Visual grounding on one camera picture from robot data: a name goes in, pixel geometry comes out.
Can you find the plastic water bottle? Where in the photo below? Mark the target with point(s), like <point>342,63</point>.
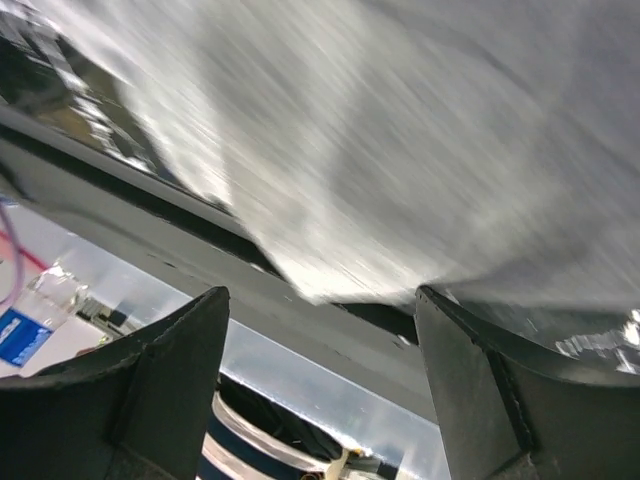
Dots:
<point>45,304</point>

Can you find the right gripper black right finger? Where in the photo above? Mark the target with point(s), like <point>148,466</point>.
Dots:
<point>509,408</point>

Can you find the grey t-shirt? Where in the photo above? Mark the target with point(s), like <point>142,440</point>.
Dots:
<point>375,140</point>

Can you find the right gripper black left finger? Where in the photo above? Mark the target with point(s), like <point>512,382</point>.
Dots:
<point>136,408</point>

